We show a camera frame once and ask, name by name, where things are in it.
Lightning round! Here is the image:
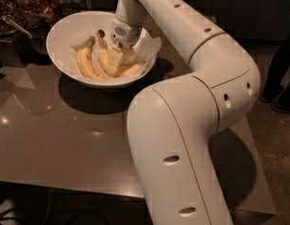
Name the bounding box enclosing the metal scoop handle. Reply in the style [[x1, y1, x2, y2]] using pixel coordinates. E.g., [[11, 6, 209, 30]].
[[2, 15, 33, 39]]

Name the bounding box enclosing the white ceramic bowl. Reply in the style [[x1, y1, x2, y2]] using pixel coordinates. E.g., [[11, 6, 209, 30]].
[[46, 11, 157, 89]]

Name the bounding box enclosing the glass jar with snacks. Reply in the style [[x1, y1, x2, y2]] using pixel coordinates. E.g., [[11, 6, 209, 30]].
[[19, 0, 60, 27]]

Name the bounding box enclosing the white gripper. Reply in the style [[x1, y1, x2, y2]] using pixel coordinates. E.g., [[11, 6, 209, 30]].
[[106, 17, 143, 77]]

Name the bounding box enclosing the white paper liner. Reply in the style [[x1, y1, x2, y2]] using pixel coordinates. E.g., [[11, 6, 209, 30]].
[[69, 35, 161, 80]]

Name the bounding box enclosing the clear jar with nuts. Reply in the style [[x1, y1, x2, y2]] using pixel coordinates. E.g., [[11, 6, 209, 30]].
[[0, 0, 26, 37]]

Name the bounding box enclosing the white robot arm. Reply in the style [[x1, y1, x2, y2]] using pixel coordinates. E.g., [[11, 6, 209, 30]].
[[114, 0, 260, 225]]

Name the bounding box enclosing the yellow banana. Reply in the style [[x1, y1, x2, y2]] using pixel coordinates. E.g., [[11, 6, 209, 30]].
[[76, 37, 100, 79], [96, 29, 144, 78]]

